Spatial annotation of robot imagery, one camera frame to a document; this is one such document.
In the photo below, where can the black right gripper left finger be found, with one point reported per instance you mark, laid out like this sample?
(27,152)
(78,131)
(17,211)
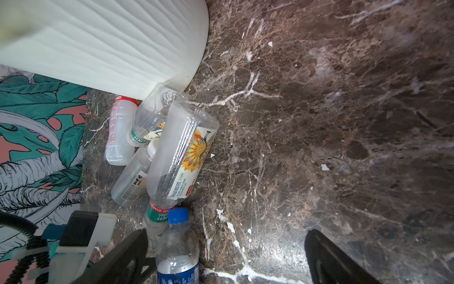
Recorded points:
(125,264)

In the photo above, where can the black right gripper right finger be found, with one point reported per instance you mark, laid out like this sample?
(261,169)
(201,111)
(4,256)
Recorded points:
(328,264)

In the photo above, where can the small clear bottle blue cap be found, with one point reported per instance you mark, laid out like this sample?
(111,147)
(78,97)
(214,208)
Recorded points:
(178,251)

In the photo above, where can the clear bottle sunflower label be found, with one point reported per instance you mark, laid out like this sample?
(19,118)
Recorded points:
(183,146)

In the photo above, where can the white ribbed trash bin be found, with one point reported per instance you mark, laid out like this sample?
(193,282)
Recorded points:
(121,47)

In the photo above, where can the white opaque bottle red cap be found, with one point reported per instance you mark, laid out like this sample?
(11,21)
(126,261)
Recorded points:
(118,151)

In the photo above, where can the clear bottle green band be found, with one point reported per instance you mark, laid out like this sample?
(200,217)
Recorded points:
(149,119)

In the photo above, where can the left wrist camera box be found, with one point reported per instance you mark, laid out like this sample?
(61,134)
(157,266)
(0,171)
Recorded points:
(77,239)

